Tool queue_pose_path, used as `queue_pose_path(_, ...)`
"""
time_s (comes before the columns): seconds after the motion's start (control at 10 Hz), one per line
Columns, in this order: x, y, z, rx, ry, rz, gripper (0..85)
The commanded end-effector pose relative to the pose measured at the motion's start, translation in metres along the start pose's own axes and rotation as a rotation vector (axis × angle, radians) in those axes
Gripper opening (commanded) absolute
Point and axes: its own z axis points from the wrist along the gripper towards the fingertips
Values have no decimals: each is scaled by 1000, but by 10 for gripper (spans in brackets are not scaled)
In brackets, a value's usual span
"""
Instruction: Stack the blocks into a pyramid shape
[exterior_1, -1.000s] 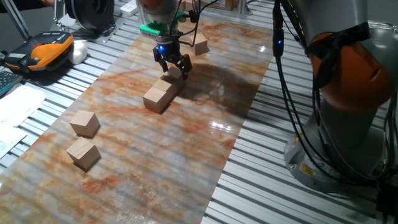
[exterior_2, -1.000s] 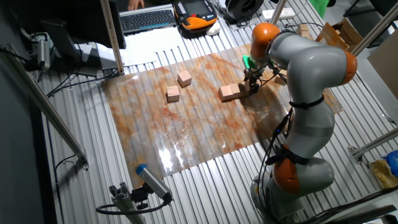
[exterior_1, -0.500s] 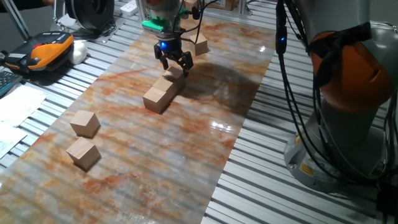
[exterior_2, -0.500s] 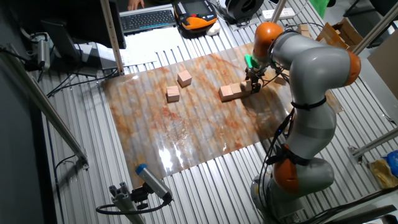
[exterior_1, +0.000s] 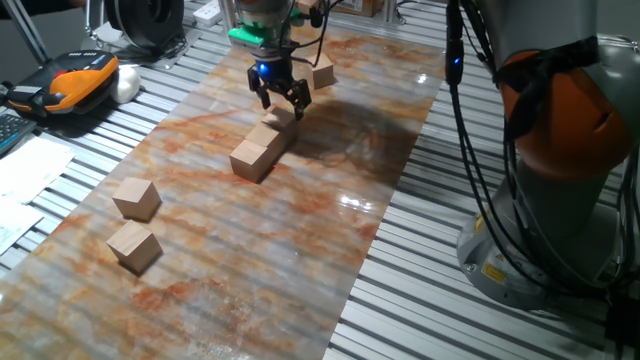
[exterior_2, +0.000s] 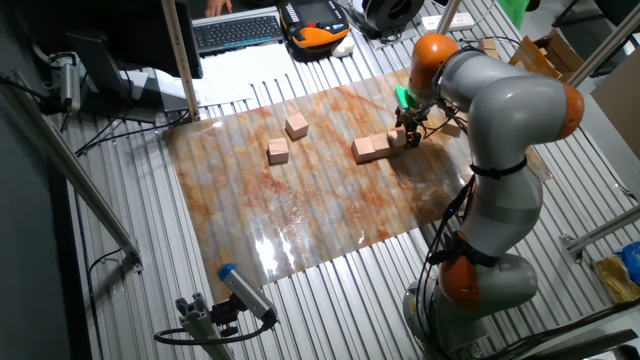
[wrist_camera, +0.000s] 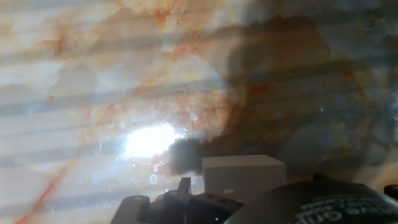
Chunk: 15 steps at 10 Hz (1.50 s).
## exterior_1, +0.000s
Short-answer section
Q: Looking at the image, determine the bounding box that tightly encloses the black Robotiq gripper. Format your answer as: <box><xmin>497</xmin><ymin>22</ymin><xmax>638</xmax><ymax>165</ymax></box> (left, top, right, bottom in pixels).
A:
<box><xmin>246</xmin><ymin>48</ymin><xmax>314</xmax><ymax>122</ymax></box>

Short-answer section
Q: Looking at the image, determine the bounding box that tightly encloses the wooden cube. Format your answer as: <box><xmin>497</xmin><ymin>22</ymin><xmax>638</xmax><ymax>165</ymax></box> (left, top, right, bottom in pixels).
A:
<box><xmin>105</xmin><ymin>219</ymin><xmax>164</xmax><ymax>275</ymax></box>
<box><xmin>260</xmin><ymin>105</ymin><xmax>300</xmax><ymax>147</ymax></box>
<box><xmin>305</xmin><ymin>53</ymin><xmax>335</xmax><ymax>91</ymax></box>
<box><xmin>244</xmin><ymin>123</ymin><xmax>286</xmax><ymax>164</ymax></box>
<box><xmin>228</xmin><ymin>138</ymin><xmax>274</xmax><ymax>184</ymax></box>
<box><xmin>111</xmin><ymin>176</ymin><xmax>163</xmax><ymax>223</ymax></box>

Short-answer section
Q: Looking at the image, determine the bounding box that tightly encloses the dark sleeved forearm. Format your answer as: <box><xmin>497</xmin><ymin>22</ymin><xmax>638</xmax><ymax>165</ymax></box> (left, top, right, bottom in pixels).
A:
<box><xmin>0</xmin><ymin>0</ymin><xmax>71</xmax><ymax>21</ymax></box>

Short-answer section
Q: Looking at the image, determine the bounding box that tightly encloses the white power strip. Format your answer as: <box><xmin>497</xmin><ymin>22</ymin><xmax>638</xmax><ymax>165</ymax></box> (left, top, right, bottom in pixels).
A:
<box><xmin>192</xmin><ymin>0</ymin><xmax>224</xmax><ymax>28</ymax></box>

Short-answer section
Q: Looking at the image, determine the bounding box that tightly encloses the brown cardboard box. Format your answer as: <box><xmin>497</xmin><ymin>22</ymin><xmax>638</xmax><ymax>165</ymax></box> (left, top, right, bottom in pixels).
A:
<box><xmin>332</xmin><ymin>0</ymin><xmax>386</xmax><ymax>19</ymax></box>

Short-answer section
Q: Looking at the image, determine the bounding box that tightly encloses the black round spool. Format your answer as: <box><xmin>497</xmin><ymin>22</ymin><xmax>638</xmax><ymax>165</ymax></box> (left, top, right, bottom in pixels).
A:
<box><xmin>103</xmin><ymin>0</ymin><xmax>186</xmax><ymax>51</ymax></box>

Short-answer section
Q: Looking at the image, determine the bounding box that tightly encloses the white computer mouse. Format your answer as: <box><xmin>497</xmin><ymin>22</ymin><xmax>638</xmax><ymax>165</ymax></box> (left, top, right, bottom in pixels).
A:
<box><xmin>109</xmin><ymin>64</ymin><xmax>143</xmax><ymax>105</ymax></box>

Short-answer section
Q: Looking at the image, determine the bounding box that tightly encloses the orange marble pattern mat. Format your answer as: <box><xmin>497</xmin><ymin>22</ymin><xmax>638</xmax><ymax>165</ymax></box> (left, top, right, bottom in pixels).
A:
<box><xmin>0</xmin><ymin>22</ymin><xmax>446</xmax><ymax>360</ymax></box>

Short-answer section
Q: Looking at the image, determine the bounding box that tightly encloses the orange black teach pendant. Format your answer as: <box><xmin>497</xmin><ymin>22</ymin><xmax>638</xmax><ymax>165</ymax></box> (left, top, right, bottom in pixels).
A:
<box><xmin>0</xmin><ymin>49</ymin><xmax>121</xmax><ymax>119</ymax></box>

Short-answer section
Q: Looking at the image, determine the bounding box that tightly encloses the white paper sheet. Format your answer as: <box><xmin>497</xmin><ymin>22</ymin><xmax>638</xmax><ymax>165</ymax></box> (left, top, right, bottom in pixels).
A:
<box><xmin>0</xmin><ymin>135</ymin><xmax>77</xmax><ymax>205</ymax></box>
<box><xmin>0</xmin><ymin>194</ymin><xmax>46</xmax><ymax>257</ymax></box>

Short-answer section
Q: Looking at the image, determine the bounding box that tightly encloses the slanted aluminium strut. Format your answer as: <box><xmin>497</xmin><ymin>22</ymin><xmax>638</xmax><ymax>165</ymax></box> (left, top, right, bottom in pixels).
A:
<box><xmin>0</xmin><ymin>0</ymin><xmax>51</xmax><ymax>66</ymax></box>

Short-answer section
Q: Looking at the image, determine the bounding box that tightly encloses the black computer keyboard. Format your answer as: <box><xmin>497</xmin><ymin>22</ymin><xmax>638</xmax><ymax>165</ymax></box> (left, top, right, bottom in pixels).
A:
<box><xmin>0</xmin><ymin>112</ymin><xmax>39</xmax><ymax>157</ymax></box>

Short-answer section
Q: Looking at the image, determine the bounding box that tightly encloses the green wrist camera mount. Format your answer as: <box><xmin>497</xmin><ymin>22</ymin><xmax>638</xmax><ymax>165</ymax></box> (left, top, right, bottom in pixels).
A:
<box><xmin>227</xmin><ymin>8</ymin><xmax>307</xmax><ymax>49</ymax></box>

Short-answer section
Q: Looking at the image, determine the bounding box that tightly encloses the aluminium upright post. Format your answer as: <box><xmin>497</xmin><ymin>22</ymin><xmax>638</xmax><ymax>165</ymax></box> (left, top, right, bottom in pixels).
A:
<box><xmin>217</xmin><ymin>0</ymin><xmax>239</xmax><ymax>32</ymax></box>

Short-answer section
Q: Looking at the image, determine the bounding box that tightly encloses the aluminium frame beam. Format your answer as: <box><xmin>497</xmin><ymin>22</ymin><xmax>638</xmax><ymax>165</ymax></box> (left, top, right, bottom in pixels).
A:
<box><xmin>382</xmin><ymin>0</ymin><xmax>401</xmax><ymax>25</ymax></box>

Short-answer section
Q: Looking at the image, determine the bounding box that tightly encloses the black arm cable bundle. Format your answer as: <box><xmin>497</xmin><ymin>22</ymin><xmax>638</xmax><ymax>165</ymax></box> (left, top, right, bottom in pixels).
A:
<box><xmin>277</xmin><ymin>0</ymin><xmax>640</xmax><ymax>301</ymax></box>

